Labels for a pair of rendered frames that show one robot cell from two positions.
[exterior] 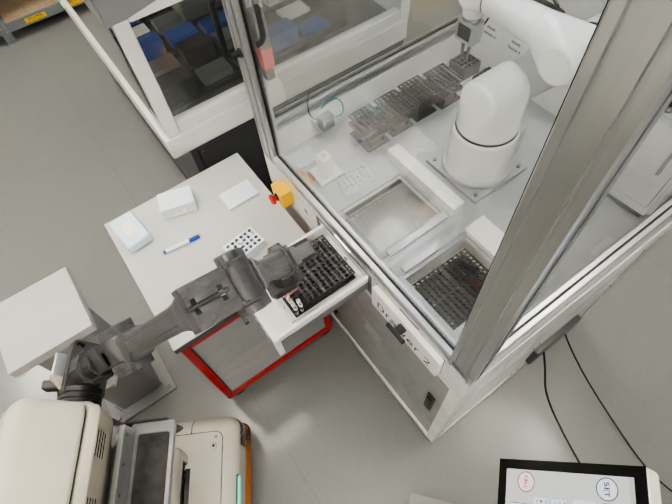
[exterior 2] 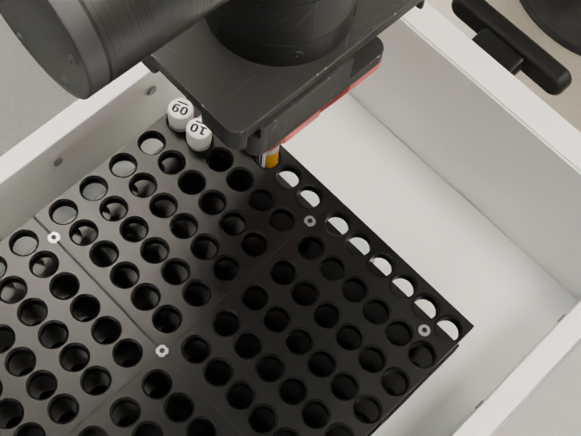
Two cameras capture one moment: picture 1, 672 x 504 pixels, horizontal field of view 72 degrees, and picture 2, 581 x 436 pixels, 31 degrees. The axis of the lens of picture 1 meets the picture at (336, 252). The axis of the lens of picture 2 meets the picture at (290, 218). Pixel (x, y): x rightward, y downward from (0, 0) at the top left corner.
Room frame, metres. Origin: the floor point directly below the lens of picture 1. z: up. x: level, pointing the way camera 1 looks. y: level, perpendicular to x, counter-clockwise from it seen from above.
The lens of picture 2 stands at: (0.85, 0.07, 1.34)
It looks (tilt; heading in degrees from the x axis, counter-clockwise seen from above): 65 degrees down; 154
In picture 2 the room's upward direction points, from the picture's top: 12 degrees clockwise
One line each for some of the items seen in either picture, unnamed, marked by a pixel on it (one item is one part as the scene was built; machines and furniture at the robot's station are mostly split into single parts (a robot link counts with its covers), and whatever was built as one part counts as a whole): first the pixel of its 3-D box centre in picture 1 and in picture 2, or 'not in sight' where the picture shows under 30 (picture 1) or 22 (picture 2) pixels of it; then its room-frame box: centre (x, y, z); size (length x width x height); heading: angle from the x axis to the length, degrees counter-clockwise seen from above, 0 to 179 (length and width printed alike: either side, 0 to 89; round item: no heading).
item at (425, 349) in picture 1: (405, 329); not in sight; (0.50, -0.17, 0.87); 0.29 x 0.02 x 0.11; 30
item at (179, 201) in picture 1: (177, 202); not in sight; (1.14, 0.57, 0.79); 0.13 x 0.09 x 0.05; 104
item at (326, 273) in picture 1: (310, 276); (163, 371); (0.71, 0.09, 0.87); 0.22 x 0.18 x 0.06; 120
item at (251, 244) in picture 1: (244, 246); not in sight; (0.91, 0.32, 0.78); 0.12 x 0.08 x 0.04; 128
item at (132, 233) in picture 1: (131, 231); not in sight; (1.03, 0.73, 0.78); 0.15 x 0.10 x 0.04; 37
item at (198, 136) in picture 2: not in sight; (198, 150); (0.61, 0.13, 0.89); 0.01 x 0.01 x 0.05
